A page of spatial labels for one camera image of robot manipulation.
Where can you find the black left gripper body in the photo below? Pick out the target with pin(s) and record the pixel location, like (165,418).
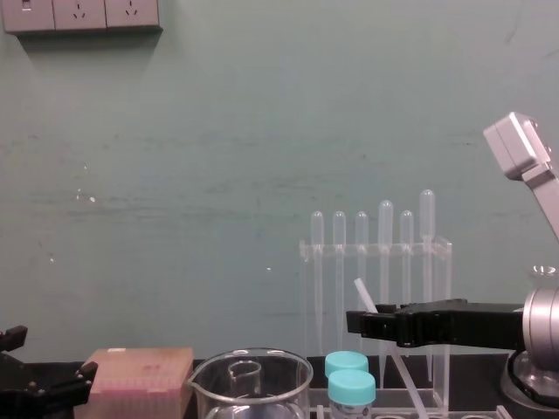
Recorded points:
(17,401)

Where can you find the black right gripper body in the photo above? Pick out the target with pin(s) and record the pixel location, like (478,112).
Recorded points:
(458,323)

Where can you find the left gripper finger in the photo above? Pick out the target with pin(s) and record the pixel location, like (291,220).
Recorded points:
(76,386)
(13,337)

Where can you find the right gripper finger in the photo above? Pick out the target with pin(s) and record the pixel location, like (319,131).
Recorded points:
(371,325)
(391,307)

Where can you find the clear stirring rod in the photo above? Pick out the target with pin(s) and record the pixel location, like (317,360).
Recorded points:
(364,294)

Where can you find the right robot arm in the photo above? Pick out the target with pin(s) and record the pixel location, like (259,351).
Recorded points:
(541,314)

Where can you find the teal capped sample tube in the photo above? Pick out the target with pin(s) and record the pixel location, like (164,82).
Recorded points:
(345,361)
(351,388)

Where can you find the clear acrylic pipette rack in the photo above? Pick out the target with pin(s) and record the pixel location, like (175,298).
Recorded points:
(441,270)

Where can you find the pink pipette tip box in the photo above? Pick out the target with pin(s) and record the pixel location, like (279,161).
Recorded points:
(140,379)

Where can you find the short plastic transfer pipette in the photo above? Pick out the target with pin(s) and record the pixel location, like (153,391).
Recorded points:
(406,227)
(361,227)
(317,227)
(339,227)

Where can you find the long plastic transfer pipette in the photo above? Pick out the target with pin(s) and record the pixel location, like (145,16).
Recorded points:
(385,222)
(427,209)

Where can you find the large glass beaker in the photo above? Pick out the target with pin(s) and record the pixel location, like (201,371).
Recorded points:
(292,384)

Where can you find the small glass beaker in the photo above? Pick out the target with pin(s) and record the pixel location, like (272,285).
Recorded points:
(244,379)

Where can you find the grey wall socket panel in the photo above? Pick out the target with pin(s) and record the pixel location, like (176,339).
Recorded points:
(78,15)

